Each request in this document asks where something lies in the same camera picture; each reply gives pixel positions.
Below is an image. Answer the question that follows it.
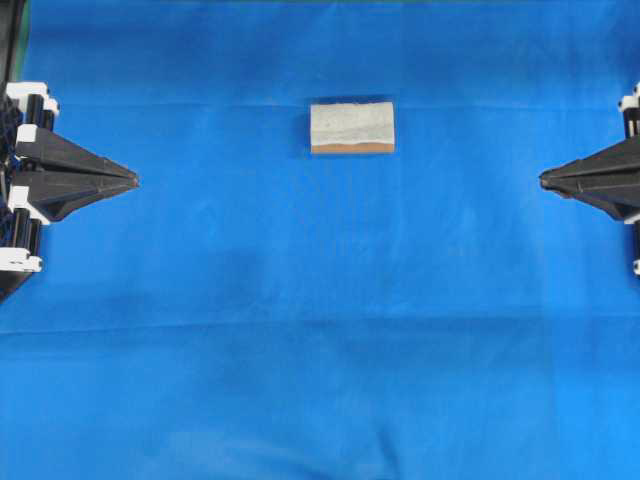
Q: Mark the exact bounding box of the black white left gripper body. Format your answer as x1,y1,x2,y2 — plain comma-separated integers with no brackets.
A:
1,82,60,273

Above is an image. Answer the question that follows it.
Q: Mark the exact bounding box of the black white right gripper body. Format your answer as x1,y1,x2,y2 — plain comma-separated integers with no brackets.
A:
618,82,640,276

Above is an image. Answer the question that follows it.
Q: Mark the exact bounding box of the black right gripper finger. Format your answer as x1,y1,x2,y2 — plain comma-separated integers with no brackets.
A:
540,180,640,224
540,136,639,182

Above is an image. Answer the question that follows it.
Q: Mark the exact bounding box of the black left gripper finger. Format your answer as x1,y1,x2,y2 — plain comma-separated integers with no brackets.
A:
15,124,137,179
8,172,139,223

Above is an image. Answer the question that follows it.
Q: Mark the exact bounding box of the grey and orange sponge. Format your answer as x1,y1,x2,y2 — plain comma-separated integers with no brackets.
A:
309,101,396,154

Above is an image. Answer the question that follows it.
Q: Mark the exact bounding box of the blue table cloth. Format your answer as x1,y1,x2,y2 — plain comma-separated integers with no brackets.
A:
1,1,639,479

